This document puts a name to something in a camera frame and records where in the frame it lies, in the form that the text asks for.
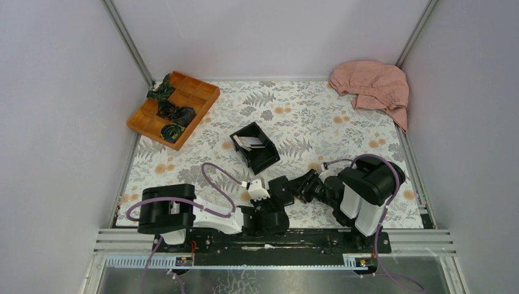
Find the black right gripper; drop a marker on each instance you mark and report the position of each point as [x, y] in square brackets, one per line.
[301, 188]

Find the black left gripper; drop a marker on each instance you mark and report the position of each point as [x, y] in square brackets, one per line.
[274, 206]

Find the black leather card holder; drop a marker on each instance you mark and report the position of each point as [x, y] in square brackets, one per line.
[278, 191]

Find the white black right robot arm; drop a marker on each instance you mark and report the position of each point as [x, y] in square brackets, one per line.
[358, 190]

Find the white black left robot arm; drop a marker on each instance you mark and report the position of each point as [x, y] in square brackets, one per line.
[171, 211]

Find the black plastic card box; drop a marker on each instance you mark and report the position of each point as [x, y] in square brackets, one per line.
[257, 149]

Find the white card stack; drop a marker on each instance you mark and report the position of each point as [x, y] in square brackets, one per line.
[248, 143]

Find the floral table mat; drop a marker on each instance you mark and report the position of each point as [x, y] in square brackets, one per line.
[308, 122]

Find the pink cloth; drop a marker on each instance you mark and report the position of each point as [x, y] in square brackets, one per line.
[378, 86]

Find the green patterned rolled sock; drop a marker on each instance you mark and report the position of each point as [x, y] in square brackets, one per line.
[171, 132]

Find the black rolled sock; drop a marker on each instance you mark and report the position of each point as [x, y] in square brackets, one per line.
[183, 116]

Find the orange compartment tray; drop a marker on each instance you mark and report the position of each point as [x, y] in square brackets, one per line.
[190, 92]

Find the dark patterned rolled sock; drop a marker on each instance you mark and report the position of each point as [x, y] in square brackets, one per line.
[163, 91]

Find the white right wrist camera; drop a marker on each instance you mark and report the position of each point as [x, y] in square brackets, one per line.
[326, 172]

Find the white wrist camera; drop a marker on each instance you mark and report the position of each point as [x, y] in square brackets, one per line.
[257, 189]
[326, 172]

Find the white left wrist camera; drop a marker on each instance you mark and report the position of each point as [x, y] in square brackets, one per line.
[257, 189]

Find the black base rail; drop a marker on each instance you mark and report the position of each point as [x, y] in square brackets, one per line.
[296, 247]

